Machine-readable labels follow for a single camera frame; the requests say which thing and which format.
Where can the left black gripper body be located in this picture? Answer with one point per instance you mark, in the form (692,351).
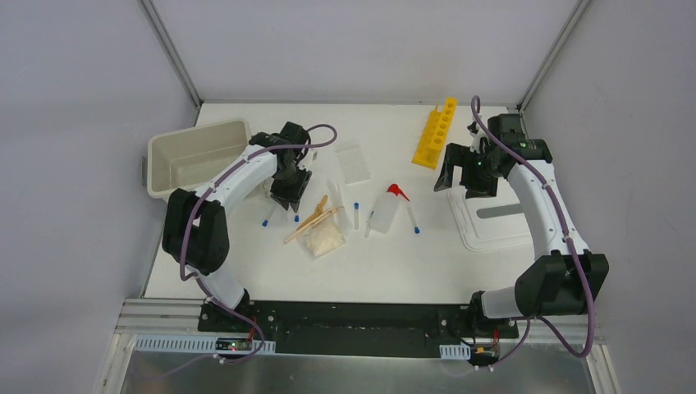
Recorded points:
(290,187)

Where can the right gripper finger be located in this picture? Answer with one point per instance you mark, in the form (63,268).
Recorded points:
(480,193)
(452,158)

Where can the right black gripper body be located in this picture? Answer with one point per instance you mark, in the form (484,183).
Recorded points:
(462,170)

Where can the yellow test tube rack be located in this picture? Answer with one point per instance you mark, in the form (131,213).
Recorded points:
(433,138)

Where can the clear plastic tube rack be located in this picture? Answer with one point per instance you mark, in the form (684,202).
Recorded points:
(352,162)

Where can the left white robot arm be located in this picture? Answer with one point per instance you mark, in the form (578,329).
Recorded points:
(195,230)

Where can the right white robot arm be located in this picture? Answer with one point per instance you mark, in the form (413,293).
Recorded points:
(565,275)

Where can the white bin lid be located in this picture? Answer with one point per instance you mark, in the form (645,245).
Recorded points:
(489,223)

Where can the bag of white powder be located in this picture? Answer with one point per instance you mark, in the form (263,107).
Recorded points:
(321,239)

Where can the clear pipette by bottle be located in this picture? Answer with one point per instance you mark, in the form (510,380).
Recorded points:
(368,225)

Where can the beige plastic bin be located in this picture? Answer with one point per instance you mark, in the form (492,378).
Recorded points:
(190,157)

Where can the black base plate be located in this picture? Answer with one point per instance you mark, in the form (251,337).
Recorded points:
(358,329)

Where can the aluminium frame rail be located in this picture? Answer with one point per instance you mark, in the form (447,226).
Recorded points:
(159,316)

